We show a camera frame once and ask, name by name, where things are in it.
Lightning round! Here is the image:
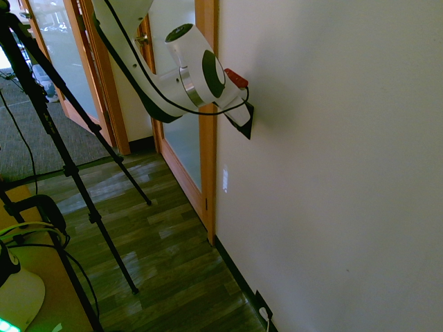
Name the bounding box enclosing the frosted glass door panel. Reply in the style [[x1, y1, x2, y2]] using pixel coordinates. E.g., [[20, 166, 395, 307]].
[[147, 0, 203, 194]]

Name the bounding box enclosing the wooden hallway door frame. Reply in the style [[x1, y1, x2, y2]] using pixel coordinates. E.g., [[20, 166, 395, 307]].
[[19, 0, 132, 156]]

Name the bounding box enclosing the green white cable bundle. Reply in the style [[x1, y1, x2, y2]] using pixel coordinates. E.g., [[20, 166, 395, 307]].
[[0, 221, 69, 247]]

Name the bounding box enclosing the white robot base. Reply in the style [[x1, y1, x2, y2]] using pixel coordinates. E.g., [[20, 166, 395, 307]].
[[0, 238, 46, 332]]

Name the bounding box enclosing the black table clamp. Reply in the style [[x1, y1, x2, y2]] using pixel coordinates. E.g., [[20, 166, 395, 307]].
[[13, 194, 67, 243]]

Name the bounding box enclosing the wooden glazed door frame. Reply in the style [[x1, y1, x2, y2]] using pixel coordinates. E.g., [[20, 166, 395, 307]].
[[143, 0, 220, 245]]

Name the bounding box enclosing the black wall baseboard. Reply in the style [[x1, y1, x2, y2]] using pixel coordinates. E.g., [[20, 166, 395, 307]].
[[213, 236, 278, 332]]

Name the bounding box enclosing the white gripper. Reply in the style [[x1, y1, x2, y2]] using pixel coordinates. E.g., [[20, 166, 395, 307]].
[[217, 90, 249, 126]]

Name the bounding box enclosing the black wall outlet plate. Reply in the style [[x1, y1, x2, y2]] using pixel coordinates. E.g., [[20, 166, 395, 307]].
[[255, 289, 274, 319]]

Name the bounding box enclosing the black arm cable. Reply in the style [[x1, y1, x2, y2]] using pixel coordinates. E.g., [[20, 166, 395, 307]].
[[102, 0, 251, 117]]

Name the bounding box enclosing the thin black hanging cable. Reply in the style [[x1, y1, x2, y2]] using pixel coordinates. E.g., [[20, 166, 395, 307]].
[[0, 88, 39, 195]]

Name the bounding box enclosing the black camera tripod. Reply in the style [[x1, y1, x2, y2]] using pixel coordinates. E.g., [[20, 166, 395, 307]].
[[0, 0, 153, 332]]

